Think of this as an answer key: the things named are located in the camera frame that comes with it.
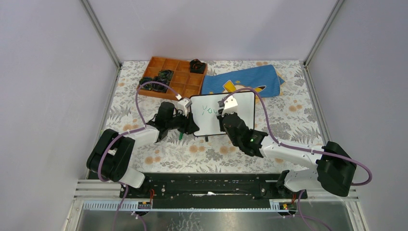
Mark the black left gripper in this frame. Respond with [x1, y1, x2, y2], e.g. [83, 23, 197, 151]
[166, 108, 200, 135]

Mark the black framed whiteboard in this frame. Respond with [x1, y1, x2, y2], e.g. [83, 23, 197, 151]
[191, 91, 255, 137]

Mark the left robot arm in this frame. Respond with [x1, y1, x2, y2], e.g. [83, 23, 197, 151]
[86, 98, 199, 198]

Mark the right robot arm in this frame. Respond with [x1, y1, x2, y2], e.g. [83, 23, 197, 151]
[217, 113, 357, 198]

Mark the floral tablecloth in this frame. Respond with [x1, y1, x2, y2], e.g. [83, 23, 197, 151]
[105, 61, 324, 173]

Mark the blue cartoon cloth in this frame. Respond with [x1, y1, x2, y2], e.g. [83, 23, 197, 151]
[201, 64, 285, 98]

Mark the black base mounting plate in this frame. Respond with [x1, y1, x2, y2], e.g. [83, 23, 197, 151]
[120, 173, 307, 209]

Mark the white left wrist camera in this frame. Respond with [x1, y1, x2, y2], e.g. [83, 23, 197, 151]
[176, 94, 192, 116]

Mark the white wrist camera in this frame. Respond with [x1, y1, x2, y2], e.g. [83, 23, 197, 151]
[176, 94, 192, 116]
[217, 96, 238, 117]

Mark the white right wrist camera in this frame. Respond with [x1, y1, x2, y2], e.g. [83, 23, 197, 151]
[217, 96, 238, 117]

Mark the black coiled cable front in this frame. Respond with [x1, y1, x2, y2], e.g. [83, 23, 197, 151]
[152, 77, 170, 93]

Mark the black coiled cable left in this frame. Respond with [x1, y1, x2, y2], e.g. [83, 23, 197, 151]
[139, 77, 153, 91]

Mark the black coiled cable far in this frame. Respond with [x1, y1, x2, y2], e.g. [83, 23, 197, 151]
[190, 59, 207, 75]

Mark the slotted cable duct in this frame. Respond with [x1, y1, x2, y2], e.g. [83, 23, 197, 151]
[76, 180, 297, 213]

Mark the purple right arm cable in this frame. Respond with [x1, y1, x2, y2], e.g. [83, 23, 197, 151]
[221, 87, 373, 187]

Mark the left aluminium frame post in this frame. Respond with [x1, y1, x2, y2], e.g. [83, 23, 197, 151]
[79, 0, 121, 68]

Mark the aluminium frame post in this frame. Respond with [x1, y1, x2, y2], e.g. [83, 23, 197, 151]
[303, 0, 345, 67]
[79, 0, 121, 68]

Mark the right aluminium frame post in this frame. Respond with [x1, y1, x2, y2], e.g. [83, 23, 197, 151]
[303, 0, 345, 67]

